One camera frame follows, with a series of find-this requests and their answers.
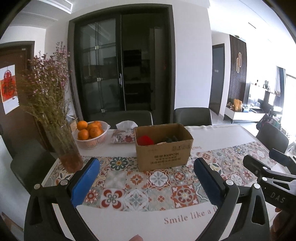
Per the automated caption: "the red green fluffy plush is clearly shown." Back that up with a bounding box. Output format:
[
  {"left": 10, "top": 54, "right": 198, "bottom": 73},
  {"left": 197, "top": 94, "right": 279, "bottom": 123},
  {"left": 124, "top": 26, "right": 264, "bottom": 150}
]
[{"left": 137, "top": 135, "right": 154, "bottom": 146}]

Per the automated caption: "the black dining chair right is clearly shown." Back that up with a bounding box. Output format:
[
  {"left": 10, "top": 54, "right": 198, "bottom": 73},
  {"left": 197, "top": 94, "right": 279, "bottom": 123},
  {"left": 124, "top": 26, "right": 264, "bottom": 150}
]
[{"left": 256, "top": 123, "right": 289, "bottom": 153}]

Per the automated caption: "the black dining chair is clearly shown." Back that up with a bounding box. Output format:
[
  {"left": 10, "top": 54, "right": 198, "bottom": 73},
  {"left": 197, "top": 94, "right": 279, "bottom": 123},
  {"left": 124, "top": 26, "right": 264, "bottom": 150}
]
[
  {"left": 256, "top": 123, "right": 289, "bottom": 153},
  {"left": 10, "top": 139, "right": 57, "bottom": 193},
  {"left": 173, "top": 108, "right": 212, "bottom": 126},
  {"left": 89, "top": 110, "right": 153, "bottom": 129}
]

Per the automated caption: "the white tv cabinet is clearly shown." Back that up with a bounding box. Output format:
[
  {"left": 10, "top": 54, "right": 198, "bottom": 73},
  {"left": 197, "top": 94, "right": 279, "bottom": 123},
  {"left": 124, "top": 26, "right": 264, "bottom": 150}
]
[{"left": 223, "top": 107, "right": 265, "bottom": 123}]

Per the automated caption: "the black dining chair left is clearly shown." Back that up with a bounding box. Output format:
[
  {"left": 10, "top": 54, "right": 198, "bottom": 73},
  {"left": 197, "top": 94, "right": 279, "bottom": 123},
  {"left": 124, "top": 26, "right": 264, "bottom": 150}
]
[{"left": 10, "top": 139, "right": 57, "bottom": 193}]

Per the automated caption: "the white plastic fruit basket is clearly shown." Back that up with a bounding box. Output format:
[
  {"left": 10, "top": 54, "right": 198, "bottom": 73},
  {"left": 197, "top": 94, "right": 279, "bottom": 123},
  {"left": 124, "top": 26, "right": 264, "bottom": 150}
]
[{"left": 72, "top": 120, "right": 110, "bottom": 149}]

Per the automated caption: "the orange fruit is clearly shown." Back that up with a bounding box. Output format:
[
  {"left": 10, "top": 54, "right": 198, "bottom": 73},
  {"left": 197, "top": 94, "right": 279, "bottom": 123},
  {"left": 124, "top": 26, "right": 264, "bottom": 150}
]
[
  {"left": 77, "top": 129, "right": 89, "bottom": 141},
  {"left": 89, "top": 126, "right": 102, "bottom": 138},
  {"left": 77, "top": 120, "right": 88, "bottom": 131}
]

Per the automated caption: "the brown cardboard box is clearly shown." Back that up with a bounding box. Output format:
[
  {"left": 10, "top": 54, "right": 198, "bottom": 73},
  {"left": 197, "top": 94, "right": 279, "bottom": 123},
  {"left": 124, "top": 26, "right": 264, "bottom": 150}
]
[{"left": 134, "top": 123, "right": 194, "bottom": 172}]

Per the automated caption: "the floral tissue pack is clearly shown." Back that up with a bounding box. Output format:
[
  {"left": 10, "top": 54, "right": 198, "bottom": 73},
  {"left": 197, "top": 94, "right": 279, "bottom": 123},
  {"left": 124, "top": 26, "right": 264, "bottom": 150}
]
[{"left": 111, "top": 120, "right": 138, "bottom": 144}]

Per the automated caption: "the red paper door decoration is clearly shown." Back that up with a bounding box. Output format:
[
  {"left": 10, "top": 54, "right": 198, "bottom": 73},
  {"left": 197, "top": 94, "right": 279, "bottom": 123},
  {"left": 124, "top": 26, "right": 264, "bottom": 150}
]
[{"left": 1, "top": 65, "right": 20, "bottom": 114}]

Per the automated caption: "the glass vase with flowers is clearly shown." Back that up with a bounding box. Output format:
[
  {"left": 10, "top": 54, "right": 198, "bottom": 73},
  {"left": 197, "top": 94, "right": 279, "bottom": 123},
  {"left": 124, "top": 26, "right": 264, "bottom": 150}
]
[{"left": 18, "top": 42, "right": 83, "bottom": 173}]

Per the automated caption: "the black glass sliding door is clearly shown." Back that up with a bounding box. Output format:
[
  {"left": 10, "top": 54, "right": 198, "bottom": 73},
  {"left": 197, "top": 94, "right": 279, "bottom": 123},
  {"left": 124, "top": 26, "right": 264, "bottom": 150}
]
[{"left": 68, "top": 4, "right": 176, "bottom": 125}]

